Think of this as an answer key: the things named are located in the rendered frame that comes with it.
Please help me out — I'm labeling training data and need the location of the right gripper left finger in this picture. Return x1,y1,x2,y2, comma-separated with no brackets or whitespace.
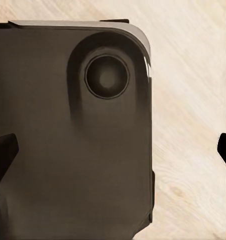
0,133,19,182

